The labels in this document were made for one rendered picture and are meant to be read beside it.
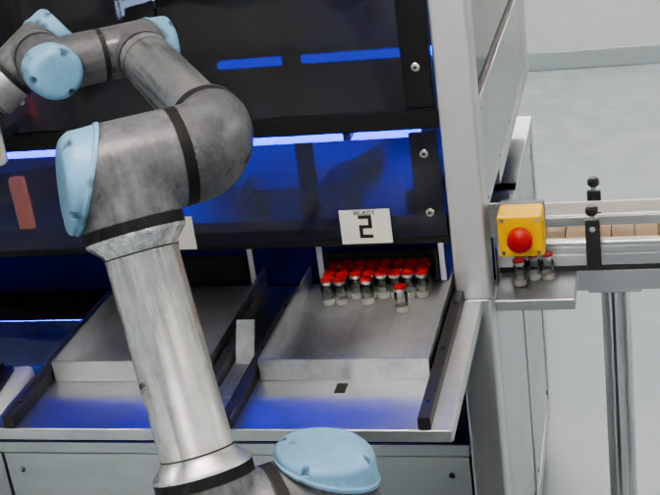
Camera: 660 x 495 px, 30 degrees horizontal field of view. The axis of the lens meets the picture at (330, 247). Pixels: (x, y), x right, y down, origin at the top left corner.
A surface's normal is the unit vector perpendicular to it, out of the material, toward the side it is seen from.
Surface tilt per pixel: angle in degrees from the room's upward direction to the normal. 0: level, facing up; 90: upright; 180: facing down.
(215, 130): 55
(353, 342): 0
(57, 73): 93
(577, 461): 0
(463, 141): 90
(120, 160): 61
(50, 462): 90
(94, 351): 0
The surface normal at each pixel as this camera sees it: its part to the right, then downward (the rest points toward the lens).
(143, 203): 0.38, -0.10
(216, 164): 0.61, 0.30
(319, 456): 0.00, -0.94
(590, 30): -0.22, 0.40
